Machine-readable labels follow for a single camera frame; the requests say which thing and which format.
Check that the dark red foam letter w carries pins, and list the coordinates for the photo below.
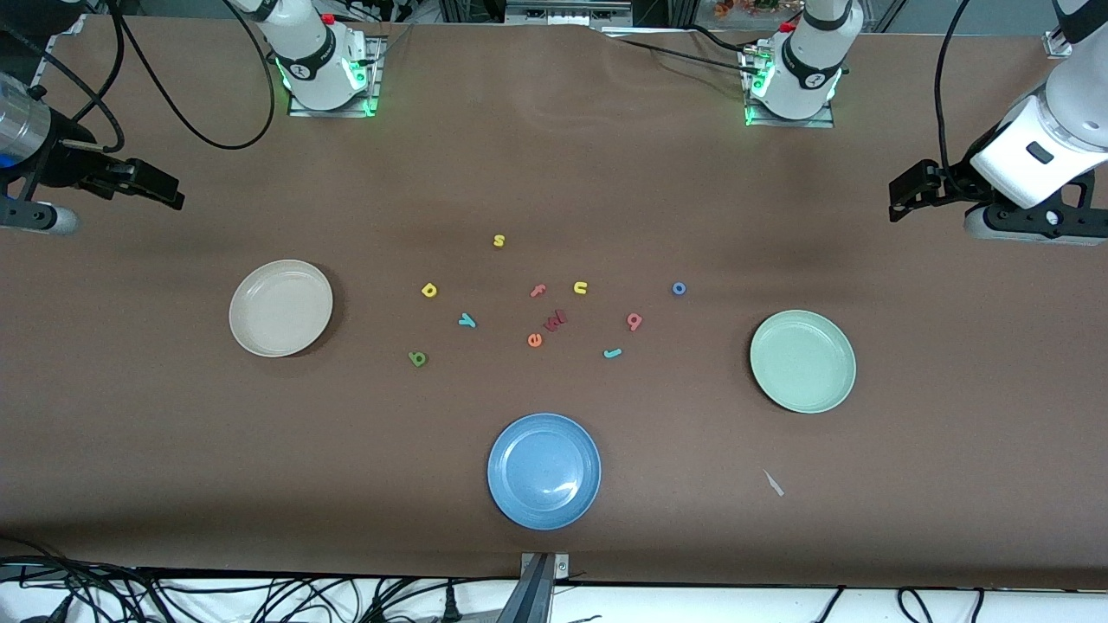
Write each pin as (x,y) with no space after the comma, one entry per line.
(555,321)

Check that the light green plate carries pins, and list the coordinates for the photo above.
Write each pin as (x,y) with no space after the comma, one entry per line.
(802,362)

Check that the aluminium frame rail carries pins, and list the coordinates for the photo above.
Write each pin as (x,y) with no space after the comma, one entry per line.
(74,23)
(1058,45)

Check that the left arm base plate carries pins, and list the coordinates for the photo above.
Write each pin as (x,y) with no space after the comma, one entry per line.
(805,124)

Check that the blue plate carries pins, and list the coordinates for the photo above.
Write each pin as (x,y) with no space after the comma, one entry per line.
(544,472)

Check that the white paper scrap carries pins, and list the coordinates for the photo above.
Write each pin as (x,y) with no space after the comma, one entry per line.
(773,483)

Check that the beige brown plate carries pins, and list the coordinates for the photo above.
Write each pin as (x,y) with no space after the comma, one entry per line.
(280,308)

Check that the teal foam letter y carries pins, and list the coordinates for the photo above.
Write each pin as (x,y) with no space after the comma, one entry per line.
(467,321)

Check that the grey metal box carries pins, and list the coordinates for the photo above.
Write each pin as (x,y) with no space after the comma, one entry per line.
(567,10)

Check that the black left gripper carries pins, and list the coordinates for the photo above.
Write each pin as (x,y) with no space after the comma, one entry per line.
(951,183)

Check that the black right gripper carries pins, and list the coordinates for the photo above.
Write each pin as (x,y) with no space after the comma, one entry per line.
(67,164)

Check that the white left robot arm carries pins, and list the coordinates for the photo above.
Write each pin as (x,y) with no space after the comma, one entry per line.
(809,69)

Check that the metal clamp bracket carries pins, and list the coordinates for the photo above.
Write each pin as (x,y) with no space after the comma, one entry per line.
(537,588)

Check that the orange flower decoration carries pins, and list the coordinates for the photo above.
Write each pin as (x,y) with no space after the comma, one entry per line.
(744,7)

